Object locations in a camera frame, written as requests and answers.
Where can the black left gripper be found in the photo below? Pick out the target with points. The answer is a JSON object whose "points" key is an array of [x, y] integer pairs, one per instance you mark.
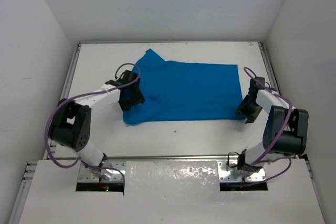
{"points": [[132, 97]]}

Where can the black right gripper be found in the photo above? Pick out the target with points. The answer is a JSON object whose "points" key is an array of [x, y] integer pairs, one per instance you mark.
{"points": [[242, 110]]}

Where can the blue t shirt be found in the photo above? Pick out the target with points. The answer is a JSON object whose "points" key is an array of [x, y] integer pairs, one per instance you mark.
{"points": [[178, 91]]}

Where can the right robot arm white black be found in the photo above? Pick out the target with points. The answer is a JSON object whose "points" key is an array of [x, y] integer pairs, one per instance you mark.
{"points": [[286, 129]]}

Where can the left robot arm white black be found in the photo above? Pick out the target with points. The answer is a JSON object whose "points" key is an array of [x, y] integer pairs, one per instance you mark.
{"points": [[70, 124]]}

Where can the white front cover panel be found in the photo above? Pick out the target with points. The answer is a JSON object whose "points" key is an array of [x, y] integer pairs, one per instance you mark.
{"points": [[289, 198]]}

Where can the silver metal base rail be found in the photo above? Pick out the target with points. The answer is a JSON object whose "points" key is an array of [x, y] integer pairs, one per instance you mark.
{"points": [[182, 167]]}

